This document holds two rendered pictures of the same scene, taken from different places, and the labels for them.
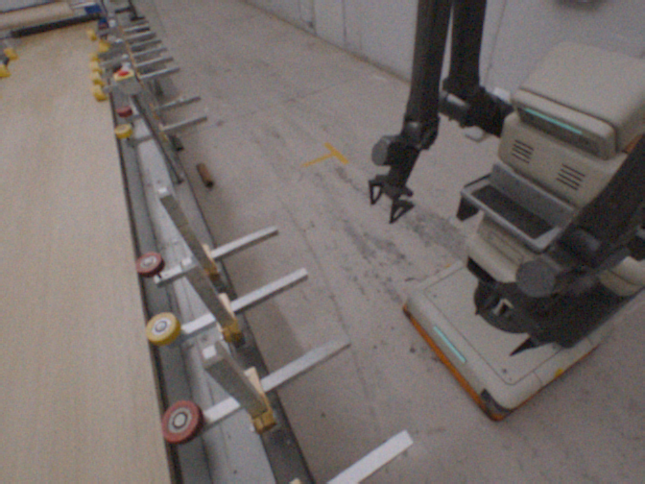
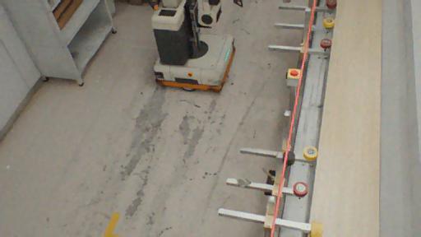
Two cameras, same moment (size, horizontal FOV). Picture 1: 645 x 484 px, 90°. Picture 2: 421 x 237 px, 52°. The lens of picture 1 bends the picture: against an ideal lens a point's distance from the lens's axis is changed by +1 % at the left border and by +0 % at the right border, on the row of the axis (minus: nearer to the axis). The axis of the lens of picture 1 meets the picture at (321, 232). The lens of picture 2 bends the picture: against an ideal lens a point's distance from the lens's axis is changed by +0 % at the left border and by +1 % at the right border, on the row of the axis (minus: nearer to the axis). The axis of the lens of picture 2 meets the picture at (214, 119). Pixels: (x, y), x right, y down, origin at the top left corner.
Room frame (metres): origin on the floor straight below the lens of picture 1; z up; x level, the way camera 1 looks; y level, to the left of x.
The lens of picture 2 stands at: (3.02, 1.52, 2.93)
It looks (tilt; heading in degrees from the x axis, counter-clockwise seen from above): 48 degrees down; 223
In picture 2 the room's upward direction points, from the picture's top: 8 degrees counter-clockwise
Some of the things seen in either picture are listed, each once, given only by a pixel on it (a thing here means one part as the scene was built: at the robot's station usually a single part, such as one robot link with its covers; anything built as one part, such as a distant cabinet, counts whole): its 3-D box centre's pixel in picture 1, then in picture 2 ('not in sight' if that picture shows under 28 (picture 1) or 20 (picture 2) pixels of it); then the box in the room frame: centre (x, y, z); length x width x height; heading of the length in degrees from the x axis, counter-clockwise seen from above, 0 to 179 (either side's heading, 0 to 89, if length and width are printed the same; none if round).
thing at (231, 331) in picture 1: (226, 318); not in sight; (0.48, 0.31, 0.83); 0.14 x 0.06 x 0.05; 22
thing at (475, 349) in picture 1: (498, 317); (195, 58); (0.67, -0.78, 0.16); 0.67 x 0.64 x 0.25; 112
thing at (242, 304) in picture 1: (240, 306); (302, 27); (0.52, 0.27, 0.83); 0.43 x 0.03 x 0.04; 112
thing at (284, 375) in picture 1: (272, 383); (305, 8); (0.29, 0.17, 0.83); 0.43 x 0.03 x 0.04; 112
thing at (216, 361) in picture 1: (249, 398); not in sight; (0.23, 0.20, 0.92); 0.04 x 0.04 x 0.48; 22
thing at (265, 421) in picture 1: (256, 400); not in sight; (0.25, 0.21, 0.83); 0.14 x 0.06 x 0.05; 22
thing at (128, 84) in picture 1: (129, 84); (293, 78); (1.38, 0.67, 1.18); 0.07 x 0.07 x 0.08; 22
